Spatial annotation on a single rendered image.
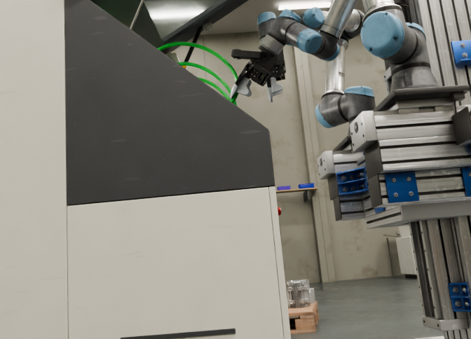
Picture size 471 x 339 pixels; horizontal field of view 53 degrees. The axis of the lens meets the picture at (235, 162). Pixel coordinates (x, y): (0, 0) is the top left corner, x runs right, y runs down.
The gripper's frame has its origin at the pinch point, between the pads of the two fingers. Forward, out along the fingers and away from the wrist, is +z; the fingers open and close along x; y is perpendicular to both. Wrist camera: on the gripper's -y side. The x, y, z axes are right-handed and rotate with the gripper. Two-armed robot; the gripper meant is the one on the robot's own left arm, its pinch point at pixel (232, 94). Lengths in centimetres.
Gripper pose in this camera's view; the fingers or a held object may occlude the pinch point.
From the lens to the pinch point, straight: 173.9
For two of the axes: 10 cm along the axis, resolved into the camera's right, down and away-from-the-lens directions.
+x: 2.4, -0.4, 9.7
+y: 7.9, 5.9, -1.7
